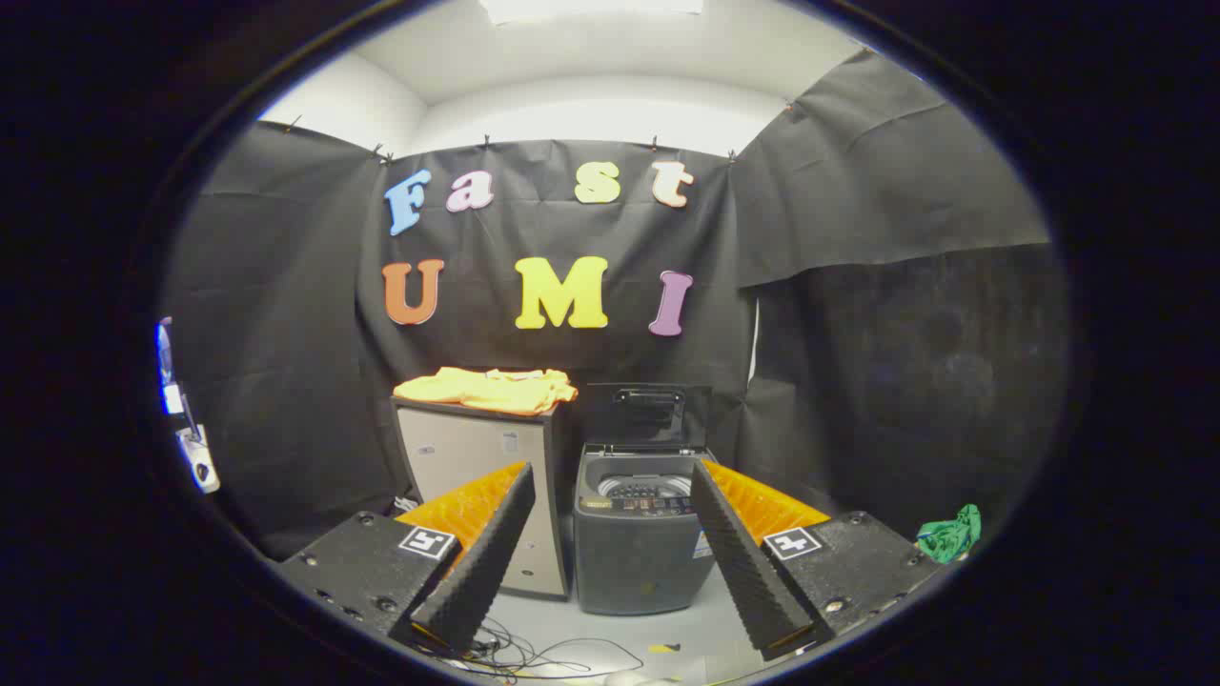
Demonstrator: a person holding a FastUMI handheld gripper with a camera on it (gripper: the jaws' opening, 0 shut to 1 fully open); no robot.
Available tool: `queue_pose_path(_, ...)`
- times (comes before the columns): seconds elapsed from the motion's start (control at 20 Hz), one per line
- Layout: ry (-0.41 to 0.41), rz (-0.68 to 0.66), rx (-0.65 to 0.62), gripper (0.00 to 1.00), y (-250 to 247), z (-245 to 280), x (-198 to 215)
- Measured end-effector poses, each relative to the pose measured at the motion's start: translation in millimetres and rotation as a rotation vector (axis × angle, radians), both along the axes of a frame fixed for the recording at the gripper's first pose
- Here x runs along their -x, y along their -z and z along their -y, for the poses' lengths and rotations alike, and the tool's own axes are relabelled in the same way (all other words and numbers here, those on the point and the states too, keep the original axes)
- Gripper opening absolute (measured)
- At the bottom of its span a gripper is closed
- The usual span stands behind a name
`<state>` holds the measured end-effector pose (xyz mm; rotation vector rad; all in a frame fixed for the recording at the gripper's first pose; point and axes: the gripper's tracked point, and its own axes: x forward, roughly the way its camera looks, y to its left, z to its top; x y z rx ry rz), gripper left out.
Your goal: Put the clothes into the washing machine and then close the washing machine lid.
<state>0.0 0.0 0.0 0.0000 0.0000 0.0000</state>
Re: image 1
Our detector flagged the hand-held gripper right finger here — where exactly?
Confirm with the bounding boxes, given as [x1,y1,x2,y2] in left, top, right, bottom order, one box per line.
[690,457,945,662]

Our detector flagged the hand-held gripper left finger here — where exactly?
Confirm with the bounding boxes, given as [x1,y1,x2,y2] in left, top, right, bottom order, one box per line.
[276,462,538,658]

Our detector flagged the grey washing machine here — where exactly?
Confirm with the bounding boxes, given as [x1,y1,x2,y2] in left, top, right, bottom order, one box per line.
[572,443,719,616]

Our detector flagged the orange polo shirt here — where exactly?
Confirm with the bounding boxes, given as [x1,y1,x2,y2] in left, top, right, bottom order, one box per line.
[393,367,580,417]

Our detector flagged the small beige cabinet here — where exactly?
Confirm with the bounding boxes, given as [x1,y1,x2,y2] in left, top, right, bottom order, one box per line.
[392,398,574,601]

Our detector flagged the crumpled green cloth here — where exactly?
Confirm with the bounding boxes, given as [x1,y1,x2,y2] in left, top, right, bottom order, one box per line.
[915,504,983,565]

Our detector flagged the white and blue device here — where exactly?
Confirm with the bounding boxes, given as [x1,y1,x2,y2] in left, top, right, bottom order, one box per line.
[155,317,222,495]

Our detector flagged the ceiling light panel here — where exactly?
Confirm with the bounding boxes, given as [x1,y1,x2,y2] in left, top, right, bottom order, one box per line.
[477,0,707,26]

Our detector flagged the tangle of black cables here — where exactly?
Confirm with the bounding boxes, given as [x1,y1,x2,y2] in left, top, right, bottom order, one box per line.
[417,616,646,683]

